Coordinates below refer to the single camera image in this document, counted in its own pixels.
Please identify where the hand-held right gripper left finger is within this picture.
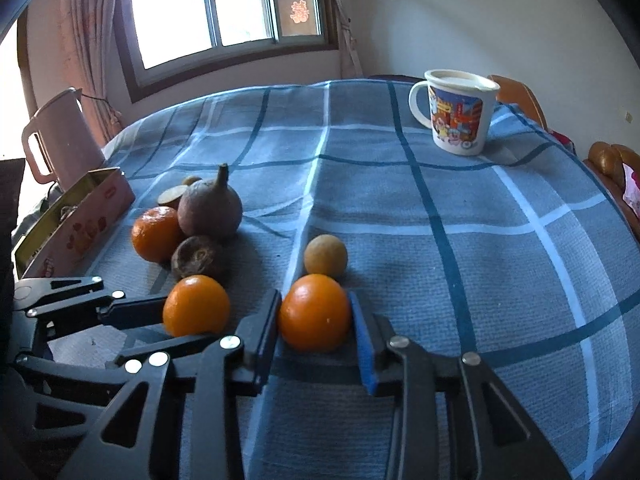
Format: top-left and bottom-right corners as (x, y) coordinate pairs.
(57, 289), (283, 480)

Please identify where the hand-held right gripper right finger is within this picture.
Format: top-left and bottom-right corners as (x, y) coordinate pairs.
(349, 291), (572, 480)

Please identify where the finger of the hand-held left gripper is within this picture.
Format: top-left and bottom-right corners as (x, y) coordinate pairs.
(15, 334), (230, 405)
(12, 276), (168, 331)

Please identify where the orange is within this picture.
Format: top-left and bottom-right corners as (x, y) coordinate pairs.
(278, 274), (352, 353)
(131, 206), (185, 264)
(162, 275), (231, 338)

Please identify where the pink cardboard box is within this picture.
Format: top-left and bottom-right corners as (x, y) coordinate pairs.
(11, 166), (136, 281)

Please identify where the yellow-brown round fruit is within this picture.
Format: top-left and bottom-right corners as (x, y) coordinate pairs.
(303, 234), (348, 281)

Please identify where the purple-brown fruit with stem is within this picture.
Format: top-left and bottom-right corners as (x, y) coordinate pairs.
(177, 163), (244, 240)

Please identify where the brown wrinkled round fruit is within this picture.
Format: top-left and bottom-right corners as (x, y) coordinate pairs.
(170, 235), (226, 282)

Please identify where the small cut brown fruit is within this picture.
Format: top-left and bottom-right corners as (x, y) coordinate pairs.
(157, 185), (187, 210)

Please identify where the blue plaid blanket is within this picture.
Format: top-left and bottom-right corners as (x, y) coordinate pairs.
(15, 79), (636, 480)

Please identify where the pink electric kettle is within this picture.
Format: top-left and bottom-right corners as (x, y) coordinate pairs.
(21, 87), (107, 192)

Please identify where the white cartoon print mug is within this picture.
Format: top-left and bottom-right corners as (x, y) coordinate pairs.
(408, 69), (501, 157)

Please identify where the pink curtain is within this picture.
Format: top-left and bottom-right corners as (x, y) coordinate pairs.
(325, 0), (363, 80)
(59, 0), (133, 146)

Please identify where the red cloth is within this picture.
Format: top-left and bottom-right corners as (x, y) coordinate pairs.
(549, 129), (576, 153)

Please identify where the wooden chair back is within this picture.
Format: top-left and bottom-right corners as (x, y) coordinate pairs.
(487, 75), (551, 133)

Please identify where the brown leather sofa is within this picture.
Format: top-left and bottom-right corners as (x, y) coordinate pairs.
(582, 141), (640, 241)

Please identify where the pink cloth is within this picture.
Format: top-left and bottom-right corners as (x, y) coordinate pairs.
(621, 162), (640, 213)

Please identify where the brown framed window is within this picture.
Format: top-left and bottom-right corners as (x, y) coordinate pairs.
(114, 0), (341, 103)

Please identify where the black kettle cable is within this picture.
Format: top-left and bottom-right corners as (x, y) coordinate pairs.
(80, 91), (123, 126)

